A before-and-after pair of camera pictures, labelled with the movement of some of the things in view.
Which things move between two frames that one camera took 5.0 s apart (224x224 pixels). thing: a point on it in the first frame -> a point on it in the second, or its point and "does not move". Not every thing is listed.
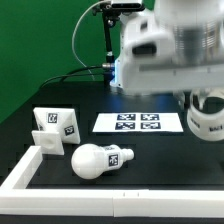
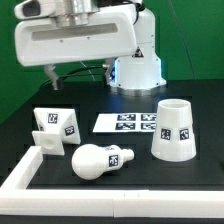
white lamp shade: x=205 y=115 -> x=173 y=136
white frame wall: x=18 y=199 does not move
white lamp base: x=56 y=126 does not move
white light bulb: x=90 y=160 does not move
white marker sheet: x=137 y=123 does not move
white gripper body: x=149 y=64 -> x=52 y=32
